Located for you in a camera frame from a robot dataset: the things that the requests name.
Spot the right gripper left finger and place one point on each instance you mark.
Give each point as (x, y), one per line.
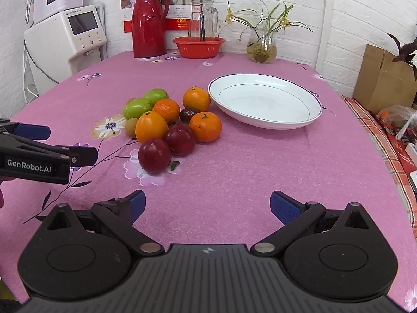
(116, 218)

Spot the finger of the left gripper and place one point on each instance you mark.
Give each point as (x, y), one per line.
(28, 131)
(78, 155)

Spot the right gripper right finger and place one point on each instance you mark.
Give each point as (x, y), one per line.
(299, 219)

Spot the brown kiwi fruit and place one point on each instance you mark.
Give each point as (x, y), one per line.
(130, 128)

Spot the red plum front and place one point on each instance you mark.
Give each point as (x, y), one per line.
(154, 156)

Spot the red plum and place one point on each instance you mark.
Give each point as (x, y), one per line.
(180, 138)
(154, 156)

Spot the green apple front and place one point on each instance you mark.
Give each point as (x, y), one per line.
(136, 107)

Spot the green apple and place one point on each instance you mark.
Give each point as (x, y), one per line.
(136, 107)
(155, 95)

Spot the large orange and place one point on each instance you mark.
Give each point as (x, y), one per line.
(198, 98)
(150, 125)

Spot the mandarin orange with stem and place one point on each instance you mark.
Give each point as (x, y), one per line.
(168, 109)

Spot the dark plum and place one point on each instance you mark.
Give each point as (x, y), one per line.
(187, 114)

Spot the pink floral tablecloth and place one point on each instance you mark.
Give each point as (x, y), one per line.
(220, 193)

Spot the white water dispenser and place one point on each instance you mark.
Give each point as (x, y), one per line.
(63, 45)

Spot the plaid red cloth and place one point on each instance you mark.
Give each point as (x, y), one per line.
(392, 160)

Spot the white oval plate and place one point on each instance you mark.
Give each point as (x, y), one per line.
(265, 101)

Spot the plastic bag with fruit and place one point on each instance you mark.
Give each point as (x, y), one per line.
(400, 117)

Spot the brown cardboard box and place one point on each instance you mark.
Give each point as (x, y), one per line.
(383, 83)

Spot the red plastic basin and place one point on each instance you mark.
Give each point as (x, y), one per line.
(192, 49)

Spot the red thermos jug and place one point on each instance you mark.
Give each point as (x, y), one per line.
(148, 29)

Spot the glass vase with plant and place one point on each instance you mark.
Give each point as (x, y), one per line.
(263, 26)

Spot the glass pitcher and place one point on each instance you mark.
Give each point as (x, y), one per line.
(204, 21)

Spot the dark red leafy plant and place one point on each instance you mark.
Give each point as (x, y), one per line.
(406, 54)

